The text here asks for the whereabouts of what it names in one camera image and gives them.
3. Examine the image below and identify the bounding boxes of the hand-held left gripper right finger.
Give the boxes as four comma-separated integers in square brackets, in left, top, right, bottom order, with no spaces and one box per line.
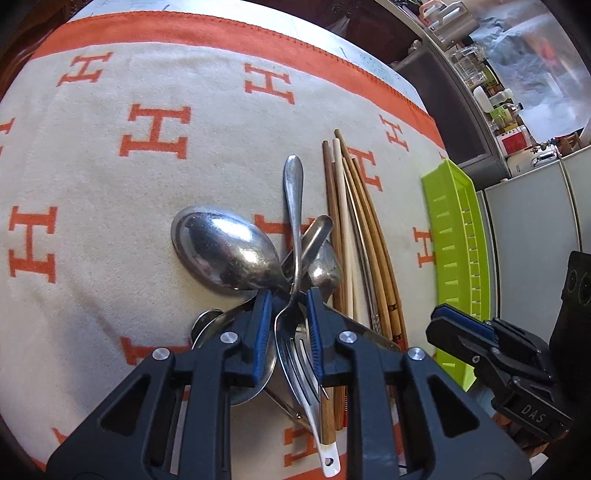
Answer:
[306,287,532,480]

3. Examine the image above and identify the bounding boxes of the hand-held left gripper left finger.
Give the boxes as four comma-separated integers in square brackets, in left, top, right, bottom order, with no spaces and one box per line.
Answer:
[46,290,274,480]

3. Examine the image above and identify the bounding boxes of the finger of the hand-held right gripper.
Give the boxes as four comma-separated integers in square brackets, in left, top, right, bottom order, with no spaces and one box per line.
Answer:
[431,305,555,374]
[426,318,522,388]

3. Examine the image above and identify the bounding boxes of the green plastic utensil tray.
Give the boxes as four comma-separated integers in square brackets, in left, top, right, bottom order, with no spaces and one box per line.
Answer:
[421,158,492,388]

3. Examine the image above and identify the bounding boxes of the large metal spoon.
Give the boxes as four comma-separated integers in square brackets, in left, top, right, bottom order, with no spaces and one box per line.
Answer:
[170,204,289,298]

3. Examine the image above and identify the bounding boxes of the white ceramic spoon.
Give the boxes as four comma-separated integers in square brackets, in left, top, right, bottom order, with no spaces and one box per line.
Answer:
[295,381,341,477]

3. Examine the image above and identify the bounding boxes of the light bamboo chopstick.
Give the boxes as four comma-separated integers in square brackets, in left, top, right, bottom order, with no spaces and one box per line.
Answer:
[351,158,408,348]
[335,129,400,346]

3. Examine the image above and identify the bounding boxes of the metal fork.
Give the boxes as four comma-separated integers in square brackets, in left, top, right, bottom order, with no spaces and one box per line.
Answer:
[274,154,326,409]

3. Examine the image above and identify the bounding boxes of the dark brown wooden chopstick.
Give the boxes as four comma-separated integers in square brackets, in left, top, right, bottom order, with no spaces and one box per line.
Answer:
[326,140,348,324]
[322,140,348,448]

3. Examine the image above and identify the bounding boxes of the grey refrigerator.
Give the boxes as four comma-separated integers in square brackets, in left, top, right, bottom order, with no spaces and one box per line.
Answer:
[475,145,591,324]

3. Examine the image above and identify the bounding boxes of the white orange printed blanket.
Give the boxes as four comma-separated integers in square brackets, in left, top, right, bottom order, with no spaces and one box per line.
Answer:
[0,11,451,480]

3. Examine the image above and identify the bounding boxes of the red label box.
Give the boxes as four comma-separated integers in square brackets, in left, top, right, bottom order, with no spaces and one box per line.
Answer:
[501,129,531,155]

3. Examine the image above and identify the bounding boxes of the green label bottle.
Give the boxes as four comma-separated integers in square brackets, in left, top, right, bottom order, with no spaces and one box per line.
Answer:
[489,104,522,132]

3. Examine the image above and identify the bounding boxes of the grey metal cabinet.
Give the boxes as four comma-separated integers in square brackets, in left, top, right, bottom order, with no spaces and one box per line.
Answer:
[392,41,509,181]

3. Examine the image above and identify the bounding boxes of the white bottle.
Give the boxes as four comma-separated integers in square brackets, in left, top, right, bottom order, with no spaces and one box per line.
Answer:
[475,87,513,112]

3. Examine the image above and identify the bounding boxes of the clear plastic container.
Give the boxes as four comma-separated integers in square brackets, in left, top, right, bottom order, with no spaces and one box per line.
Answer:
[451,45,483,86]

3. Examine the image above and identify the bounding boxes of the translucent plastic sheet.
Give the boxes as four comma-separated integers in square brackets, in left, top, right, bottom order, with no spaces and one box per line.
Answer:
[475,0,591,144]

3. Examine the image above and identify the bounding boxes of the white kitchen appliance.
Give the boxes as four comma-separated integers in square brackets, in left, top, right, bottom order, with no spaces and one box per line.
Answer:
[418,0,478,49]

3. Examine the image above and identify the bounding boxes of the dark wooden kitchen cabinets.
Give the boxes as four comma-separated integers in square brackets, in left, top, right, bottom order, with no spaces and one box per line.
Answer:
[342,0,426,65]

